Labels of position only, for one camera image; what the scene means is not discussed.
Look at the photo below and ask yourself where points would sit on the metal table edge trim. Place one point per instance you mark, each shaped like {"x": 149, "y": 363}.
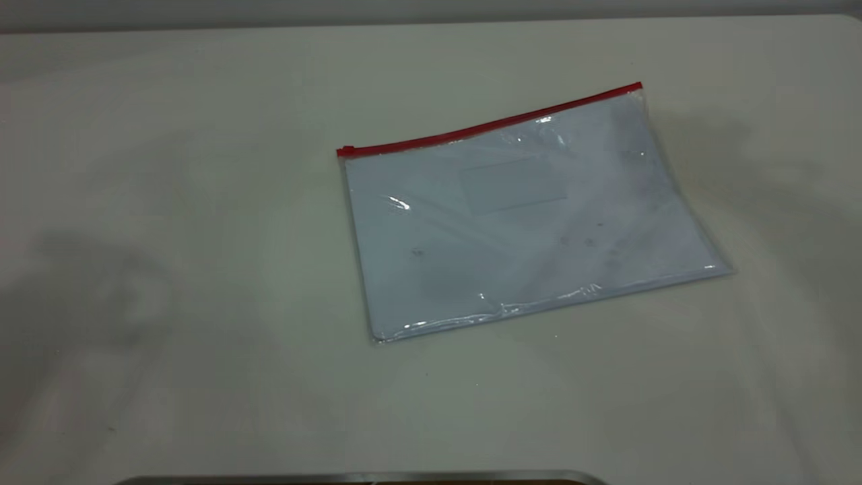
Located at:
{"x": 363, "y": 477}

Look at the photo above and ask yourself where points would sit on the clear plastic zip bag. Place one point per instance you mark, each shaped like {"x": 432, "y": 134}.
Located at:
{"x": 525, "y": 229}

